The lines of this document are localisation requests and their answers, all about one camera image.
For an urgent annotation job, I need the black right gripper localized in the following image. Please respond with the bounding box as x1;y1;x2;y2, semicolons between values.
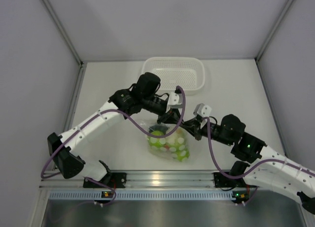
182;116;234;146

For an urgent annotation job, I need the clear polka dot zip bag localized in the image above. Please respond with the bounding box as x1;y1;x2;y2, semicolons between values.
138;120;200;163

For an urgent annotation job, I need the pale green fake cabbage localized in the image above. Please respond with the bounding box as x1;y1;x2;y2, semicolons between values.
166;129;187;152

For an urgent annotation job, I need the green fake apple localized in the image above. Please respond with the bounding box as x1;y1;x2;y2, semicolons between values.
147;136;167;152
172;148;190;162

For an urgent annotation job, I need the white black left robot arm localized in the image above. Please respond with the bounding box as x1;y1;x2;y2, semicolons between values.
43;72;186;187

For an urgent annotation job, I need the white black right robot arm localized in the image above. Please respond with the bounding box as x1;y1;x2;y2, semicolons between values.
180;114;315;214

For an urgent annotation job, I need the white perforated plastic basket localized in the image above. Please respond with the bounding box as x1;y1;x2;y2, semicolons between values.
141;57;205;95

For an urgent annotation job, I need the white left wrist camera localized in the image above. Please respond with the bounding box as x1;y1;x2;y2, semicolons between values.
167;92;183;109

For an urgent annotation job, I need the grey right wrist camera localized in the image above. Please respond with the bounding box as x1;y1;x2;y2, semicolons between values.
193;103;212;118

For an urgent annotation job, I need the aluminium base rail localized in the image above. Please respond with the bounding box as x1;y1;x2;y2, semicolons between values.
39;169;307;190

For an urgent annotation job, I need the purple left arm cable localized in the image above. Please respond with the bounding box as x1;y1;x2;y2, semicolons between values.
40;85;187;181

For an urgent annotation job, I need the white slotted cable duct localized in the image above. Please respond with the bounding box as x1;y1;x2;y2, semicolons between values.
49;190;238;201

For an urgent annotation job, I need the aluminium frame post right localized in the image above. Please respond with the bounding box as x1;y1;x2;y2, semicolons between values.
255;0;296;63

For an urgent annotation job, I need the aluminium frame post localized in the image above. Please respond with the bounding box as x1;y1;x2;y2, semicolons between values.
255;0;296;63
40;0;83;66

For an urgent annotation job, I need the aluminium frame post left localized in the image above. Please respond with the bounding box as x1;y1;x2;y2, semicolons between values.
40;0;83;66

